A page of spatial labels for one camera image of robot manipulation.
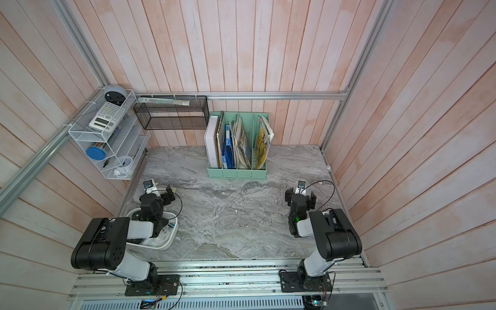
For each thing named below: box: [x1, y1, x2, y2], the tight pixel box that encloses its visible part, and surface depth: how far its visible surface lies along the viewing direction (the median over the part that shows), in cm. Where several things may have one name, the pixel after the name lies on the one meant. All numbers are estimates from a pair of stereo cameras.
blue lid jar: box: [85, 146, 107, 161], surface depth 78 cm
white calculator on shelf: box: [88, 101, 126, 134], surface depth 79 cm
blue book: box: [223, 124, 235, 169], surface depth 100 cm
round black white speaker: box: [103, 84, 128, 107], surface depth 83 cm
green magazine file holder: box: [206, 111, 270, 180], surface depth 103 cm
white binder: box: [204, 114, 219, 169], surface depth 98 cm
